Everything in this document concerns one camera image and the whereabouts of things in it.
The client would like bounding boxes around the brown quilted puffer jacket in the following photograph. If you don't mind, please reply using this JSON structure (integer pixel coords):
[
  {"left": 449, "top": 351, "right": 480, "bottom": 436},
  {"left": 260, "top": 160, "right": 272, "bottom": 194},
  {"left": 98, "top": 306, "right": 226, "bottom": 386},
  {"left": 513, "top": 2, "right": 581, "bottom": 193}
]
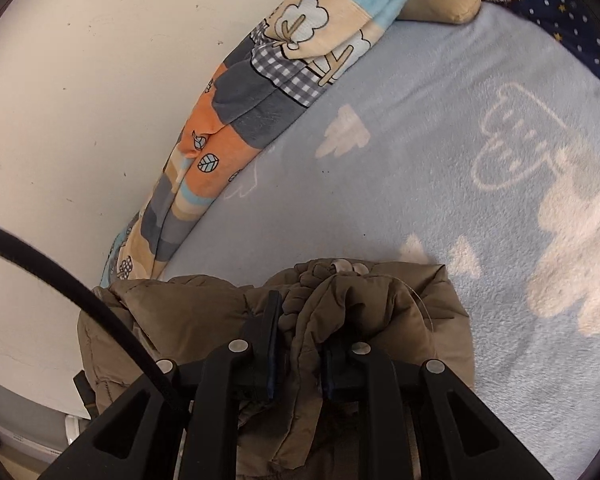
[{"left": 95, "top": 258, "right": 475, "bottom": 479}]

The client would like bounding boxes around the light blue cloud bedsheet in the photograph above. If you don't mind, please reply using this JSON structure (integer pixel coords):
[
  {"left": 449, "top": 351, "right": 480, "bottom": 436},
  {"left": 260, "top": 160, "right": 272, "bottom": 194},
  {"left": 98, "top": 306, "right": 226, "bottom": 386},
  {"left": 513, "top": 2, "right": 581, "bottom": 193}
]
[{"left": 164, "top": 4, "right": 600, "bottom": 479}]

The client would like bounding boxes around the colourful patchwork blanket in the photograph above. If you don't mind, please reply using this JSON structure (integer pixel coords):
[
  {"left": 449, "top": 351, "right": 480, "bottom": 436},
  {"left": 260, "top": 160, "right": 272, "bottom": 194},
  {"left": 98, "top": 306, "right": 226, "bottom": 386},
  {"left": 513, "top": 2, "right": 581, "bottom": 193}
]
[{"left": 100, "top": 0, "right": 407, "bottom": 287}]

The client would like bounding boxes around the beige small pillow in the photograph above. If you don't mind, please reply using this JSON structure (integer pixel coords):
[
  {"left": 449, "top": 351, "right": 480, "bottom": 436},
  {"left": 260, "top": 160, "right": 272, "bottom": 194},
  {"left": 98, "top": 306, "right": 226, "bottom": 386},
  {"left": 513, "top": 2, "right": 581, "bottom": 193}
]
[{"left": 398, "top": 0, "right": 482, "bottom": 25}]

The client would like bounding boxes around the black cable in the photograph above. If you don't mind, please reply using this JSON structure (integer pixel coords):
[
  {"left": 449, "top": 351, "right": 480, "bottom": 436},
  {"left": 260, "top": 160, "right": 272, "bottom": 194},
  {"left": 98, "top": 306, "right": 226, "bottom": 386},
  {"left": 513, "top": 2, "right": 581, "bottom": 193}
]
[{"left": 0, "top": 218, "right": 174, "bottom": 391}]

